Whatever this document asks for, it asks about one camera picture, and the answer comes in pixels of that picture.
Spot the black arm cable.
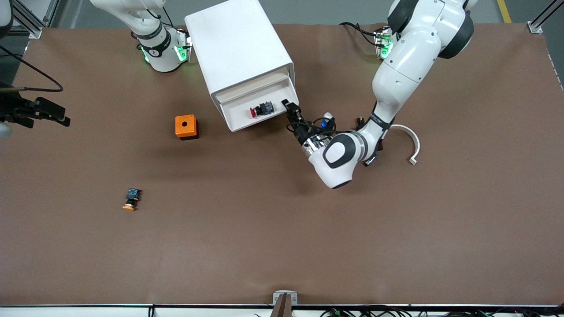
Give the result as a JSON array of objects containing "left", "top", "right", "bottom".
[
  {"left": 286, "top": 117, "right": 340, "bottom": 137},
  {"left": 0, "top": 46, "right": 64, "bottom": 92}
]

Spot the yellow mushroom push button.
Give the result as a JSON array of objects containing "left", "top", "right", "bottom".
[{"left": 122, "top": 188, "right": 142, "bottom": 211}]

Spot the brown camera post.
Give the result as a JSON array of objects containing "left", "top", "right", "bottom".
[{"left": 270, "top": 293, "right": 293, "bottom": 317}]

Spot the white table edge rail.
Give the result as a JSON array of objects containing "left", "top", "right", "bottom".
[{"left": 0, "top": 304, "right": 564, "bottom": 317}]

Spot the aluminium frame post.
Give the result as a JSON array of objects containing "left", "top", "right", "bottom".
[
  {"left": 9, "top": 0, "right": 60, "bottom": 39},
  {"left": 528, "top": 0, "right": 564, "bottom": 34}
]

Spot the red mushroom push button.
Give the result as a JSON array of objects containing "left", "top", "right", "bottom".
[{"left": 250, "top": 102, "right": 274, "bottom": 118}]

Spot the white curved plastic arc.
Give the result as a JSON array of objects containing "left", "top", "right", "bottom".
[{"left": 388, "top": 125, "right": 421, "bottom": 166}]

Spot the black cable bundle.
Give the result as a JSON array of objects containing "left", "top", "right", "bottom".
[{"left": 322, "top": 307, "right": 564, "bottom": 317}]

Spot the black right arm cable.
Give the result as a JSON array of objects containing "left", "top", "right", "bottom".
[{"left": 0, "top": 46, "right": 64, "bottom": 92}]

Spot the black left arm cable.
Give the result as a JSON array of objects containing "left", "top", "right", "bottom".
[{"left": 286, "top": 117, "right": 340, "bottom": 137}]

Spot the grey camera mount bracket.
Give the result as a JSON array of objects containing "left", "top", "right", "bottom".
[{"left": 272, "top": 290, "right": 299, "bottom": 306}]

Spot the orange button enclosure box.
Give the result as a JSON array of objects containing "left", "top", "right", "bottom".
[{"left": 175, "top": 114, "right": 199, "bottom": 141}]

